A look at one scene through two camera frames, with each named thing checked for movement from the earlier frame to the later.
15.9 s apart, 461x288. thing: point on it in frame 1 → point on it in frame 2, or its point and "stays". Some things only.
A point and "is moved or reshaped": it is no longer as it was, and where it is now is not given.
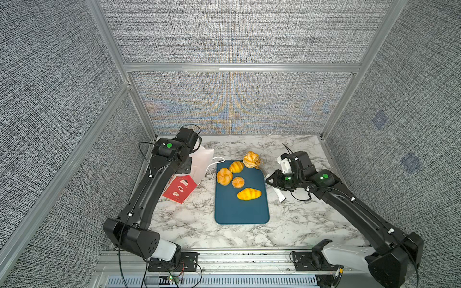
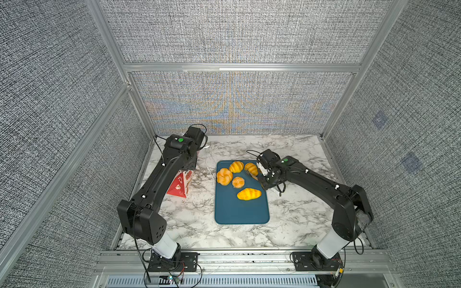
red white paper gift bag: (180, 185) is moved or reshaped
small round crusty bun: (238, 182) stays
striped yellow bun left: (236, 167) stays
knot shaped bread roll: (224, 176) stays
